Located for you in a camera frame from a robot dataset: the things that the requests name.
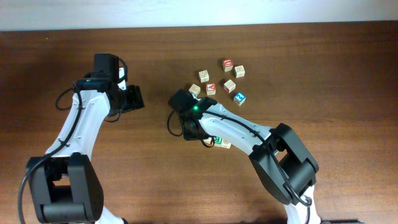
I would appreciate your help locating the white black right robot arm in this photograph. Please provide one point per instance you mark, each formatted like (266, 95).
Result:
(285, 167)

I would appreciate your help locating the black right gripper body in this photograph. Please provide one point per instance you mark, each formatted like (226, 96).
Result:
(191, 134)

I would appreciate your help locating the green letter B block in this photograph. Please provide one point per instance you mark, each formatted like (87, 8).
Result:
(217, 141)

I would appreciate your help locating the wooden block green side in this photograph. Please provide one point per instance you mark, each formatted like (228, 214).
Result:
(208, 141)

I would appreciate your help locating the plain wooden block upper left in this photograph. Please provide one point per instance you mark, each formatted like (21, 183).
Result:
(203, 76)

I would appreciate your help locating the wooden block red side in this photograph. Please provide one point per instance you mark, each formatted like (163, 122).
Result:
(229, 86)

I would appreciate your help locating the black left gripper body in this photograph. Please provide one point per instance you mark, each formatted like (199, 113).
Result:
(130, 98)

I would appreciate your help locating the plain wooden block top right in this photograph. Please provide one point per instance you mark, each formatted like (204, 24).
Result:
(239, 71)

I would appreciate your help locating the wooden block blue side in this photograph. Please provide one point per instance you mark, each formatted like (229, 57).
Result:
(194, 90)

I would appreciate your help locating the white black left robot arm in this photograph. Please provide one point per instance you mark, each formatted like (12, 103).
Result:
(63, 183)

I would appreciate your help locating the red letter A block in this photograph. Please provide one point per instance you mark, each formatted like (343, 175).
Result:
(210, 88)

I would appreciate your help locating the plain wooden block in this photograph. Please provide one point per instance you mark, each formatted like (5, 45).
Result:
(239, 71)
(203, 76)

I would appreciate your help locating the wooden shell picture block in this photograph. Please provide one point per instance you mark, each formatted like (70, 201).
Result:
(225, 144)

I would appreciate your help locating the blue number 2 block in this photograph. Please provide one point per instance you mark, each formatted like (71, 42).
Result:
(239, 98)

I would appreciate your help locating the red letter U block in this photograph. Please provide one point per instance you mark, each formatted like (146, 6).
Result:
(227, 65)

